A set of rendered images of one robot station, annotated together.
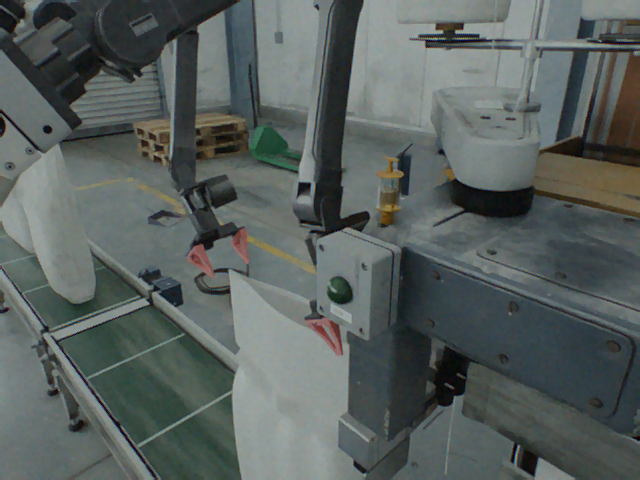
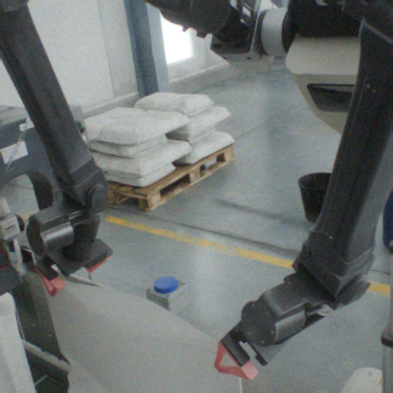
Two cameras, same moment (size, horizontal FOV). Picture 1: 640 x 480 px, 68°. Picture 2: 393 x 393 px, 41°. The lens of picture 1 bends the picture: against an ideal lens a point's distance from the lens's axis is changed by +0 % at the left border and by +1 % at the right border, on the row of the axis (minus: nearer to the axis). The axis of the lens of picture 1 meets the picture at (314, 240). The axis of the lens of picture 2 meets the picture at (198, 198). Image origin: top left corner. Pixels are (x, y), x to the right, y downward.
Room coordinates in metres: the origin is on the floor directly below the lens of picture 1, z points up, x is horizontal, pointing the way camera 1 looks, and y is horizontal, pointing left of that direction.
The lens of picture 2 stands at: (1.62, 0.09, 1.56)
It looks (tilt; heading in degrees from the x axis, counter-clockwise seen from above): 23 degrees down; 173
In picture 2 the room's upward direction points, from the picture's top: 7 degrees counter-clockwise
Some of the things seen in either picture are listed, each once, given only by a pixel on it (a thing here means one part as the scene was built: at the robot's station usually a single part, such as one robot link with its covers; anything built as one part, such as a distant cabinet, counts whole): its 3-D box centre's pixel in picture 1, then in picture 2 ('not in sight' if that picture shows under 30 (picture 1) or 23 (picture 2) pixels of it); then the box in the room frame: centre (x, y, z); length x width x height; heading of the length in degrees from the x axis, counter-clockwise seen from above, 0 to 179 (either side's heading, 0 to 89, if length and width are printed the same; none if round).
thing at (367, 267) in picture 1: (356, 281); (67, 125); (0.43, -0.04, 1.29); 0.08 x 0.05 x 0.09; 43
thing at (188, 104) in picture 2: not in sight; (171, 104); (-2.91, 0.52, 0.56); 0.67 x 0.43 x 0.15; 43
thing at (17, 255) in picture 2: not in sight; (12, 252); (0.66, -0.17, 1.11); 0.03 x 0.03 x 0.06
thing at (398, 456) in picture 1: (373, 458); not in sight; (0.47, -0.08, 0.98); 0.09 x 0.05 x 0.05; 133
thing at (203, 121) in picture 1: (190, 126); not in sight; (6.27, 1.61, 0.36); 1.20 x 0.82 x 0.14; 129
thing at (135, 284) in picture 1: (32, 247); not in sight; (2.56, 1.68, 0.35); 2.26 x 0.48 x 0.14; 43
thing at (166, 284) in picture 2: not in sight; (166, 286); (0.46, 0.12, 0.84); 0.06 x 0.06 x 0.02
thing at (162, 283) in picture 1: (155, 285); not in sight; (2.09, 0.81, 0.35); 0.30 x 0.15 x 0.15; 43
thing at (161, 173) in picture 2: not in sight; (129, 168); (-2.41, 0.06, 0.20); 0.66 x 0.44 x 0.12; 43
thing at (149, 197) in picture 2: not in sight; (157, 169); (-2.67, 0.29, 0.07); 1.20 x 0.82 x 0.14; 135
